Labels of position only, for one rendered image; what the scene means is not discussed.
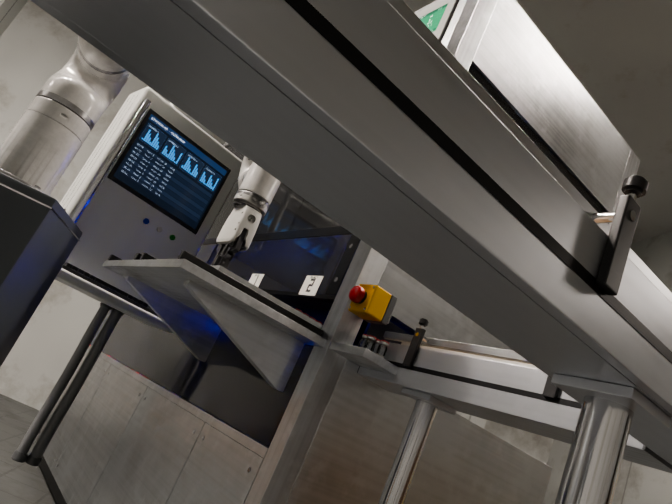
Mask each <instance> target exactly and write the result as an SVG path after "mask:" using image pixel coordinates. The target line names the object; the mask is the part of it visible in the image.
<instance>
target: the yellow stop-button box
mask: <svg viewBox="0 0 672 504"><path fill-rule="evenodd" d="M359 286H361V287H363V288H364V289H365V296H364V298H363V299H362V300H361V301H360V302H359V303H354V302H353V301H351V304H350V306H349V308H348V310H349V311H350V312H352V313H353V314H355V315H357V316H358V317H360V318H361V319H363V320H364V321H366V322H367V323H373V324H381V325H387V323H388V320H389V318H390V315H391V313H392V310H393V308H394V306H395V303H396V301H397V298H396V297H395V296H393V295H391V294H390V293H389V292H387V291H386V290H384V289H383V288H381V287H380V286H378V285H370V284H359Z"/></svg>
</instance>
